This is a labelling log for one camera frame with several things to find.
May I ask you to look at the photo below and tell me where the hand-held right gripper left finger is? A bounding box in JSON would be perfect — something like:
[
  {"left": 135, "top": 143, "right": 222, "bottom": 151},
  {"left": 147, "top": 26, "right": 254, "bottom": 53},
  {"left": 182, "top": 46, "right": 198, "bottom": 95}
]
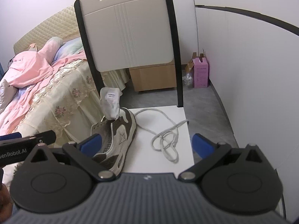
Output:
[{"left": 24, "top": 133, "right": 116, "bottom": 182}]

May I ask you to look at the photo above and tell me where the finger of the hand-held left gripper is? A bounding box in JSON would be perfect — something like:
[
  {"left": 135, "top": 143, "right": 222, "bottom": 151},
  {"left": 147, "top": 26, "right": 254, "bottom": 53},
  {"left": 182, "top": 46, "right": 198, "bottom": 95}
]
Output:
[
  {"left": 0, "top": 132, "right": 21, "bottom": 142},
  {"left": 30, "top": 131, "right": 57, "bottom": 144}
]

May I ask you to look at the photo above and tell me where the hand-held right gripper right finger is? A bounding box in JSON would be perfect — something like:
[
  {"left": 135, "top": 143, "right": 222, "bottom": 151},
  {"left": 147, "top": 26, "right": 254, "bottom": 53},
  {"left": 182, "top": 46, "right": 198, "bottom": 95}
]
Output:
[{"left": 178, "top": 133, "right": 269, "bottom": 182}]

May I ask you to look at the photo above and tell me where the white shoelace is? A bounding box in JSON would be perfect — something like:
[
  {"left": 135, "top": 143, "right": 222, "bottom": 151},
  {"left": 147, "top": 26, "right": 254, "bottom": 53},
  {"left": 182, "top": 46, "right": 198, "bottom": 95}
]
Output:
[{"left": 134, "top": 108, "right": 189, "bottom": 163}]

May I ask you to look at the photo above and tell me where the brown and white sneaker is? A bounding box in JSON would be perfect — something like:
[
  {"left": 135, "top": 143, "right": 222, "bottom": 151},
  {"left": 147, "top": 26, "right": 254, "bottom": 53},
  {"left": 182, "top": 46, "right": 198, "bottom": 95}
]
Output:
[{"left": 90, "top": 87, "right": 137, "bottom": 174}]

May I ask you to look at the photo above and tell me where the bed with lace bedspread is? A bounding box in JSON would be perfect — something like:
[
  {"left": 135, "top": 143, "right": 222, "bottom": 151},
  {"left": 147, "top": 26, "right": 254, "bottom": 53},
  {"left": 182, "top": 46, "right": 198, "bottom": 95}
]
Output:
[{"left": 0, "top": 5, "right": 131, "bottom": 182}]

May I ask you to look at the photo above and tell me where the person's left hand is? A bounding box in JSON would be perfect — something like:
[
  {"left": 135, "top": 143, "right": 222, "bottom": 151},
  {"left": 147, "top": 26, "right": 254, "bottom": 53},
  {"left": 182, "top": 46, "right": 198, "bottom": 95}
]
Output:
[{"left": 0, "top": 186, "right": 12, "bottom": 222}]

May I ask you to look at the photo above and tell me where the grey cloth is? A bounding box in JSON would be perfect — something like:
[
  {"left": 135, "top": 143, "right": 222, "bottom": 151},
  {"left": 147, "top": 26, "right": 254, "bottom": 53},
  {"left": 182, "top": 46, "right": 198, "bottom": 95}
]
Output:
[{"left": 0, "top": 79, "right": 18, "bottom": 113}]

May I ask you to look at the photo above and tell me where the clear plastic bag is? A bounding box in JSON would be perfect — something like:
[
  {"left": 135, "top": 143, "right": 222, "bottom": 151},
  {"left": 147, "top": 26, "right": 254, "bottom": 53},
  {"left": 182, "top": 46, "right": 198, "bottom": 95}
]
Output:
[{"left": 182, "top": 71, "right": 194, "bottom": 88}]

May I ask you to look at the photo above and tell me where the pink cardboard box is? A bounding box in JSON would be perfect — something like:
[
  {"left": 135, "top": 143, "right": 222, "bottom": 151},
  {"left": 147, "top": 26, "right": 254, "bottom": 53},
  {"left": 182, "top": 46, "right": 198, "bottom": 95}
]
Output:
[{"left": 192, "top": 51, "right": 209, "bottom": 88}]

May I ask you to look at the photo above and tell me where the white wardrobe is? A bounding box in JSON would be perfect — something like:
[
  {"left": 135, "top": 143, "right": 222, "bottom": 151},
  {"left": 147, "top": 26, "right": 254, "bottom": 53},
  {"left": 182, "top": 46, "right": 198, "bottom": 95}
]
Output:
[{"left": 194, "top": 5, "right": 299, "bottom": 171}]

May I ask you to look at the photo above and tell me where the wooden nightstand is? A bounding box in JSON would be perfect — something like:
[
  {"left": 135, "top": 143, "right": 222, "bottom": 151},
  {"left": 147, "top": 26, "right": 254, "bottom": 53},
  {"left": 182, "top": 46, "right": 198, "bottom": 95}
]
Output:
[{"left": 128, "top": 62, "right": 177, "bottom": 93}]

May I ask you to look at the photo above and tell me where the pastel pillow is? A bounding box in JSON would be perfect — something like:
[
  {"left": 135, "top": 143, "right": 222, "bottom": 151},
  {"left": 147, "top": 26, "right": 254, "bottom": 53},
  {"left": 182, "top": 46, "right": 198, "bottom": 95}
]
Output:
[{"left": 55, "top": 37, "right": 83, "bottom": 60}]

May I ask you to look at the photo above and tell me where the cream chair with black frame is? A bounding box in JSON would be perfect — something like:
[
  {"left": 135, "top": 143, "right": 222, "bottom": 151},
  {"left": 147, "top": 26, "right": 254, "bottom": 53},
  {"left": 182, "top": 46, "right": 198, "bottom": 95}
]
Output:
[{"left": 73, "top": 0, "right": 195, "bottom": 175}]

